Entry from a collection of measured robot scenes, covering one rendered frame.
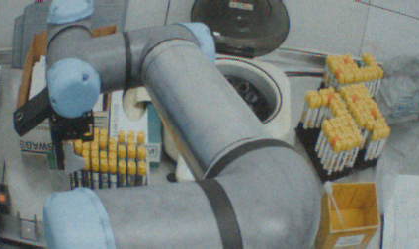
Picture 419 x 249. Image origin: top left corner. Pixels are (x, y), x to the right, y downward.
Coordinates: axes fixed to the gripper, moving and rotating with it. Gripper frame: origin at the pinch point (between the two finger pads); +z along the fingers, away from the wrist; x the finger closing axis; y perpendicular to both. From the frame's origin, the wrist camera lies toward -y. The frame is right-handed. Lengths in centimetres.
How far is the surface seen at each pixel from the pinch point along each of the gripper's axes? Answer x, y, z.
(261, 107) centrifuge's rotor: 18, 45, 12
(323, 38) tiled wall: 40, 72, 13
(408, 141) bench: 9, 91, 23
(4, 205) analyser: 5.3, -16.2, 17.8
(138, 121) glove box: 22.2, 22.3, 15.7
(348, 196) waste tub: -6, 59, 17
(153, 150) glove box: 15.9, 23.9, 17.6
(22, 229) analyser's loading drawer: -1.4, -12.4, 18.4
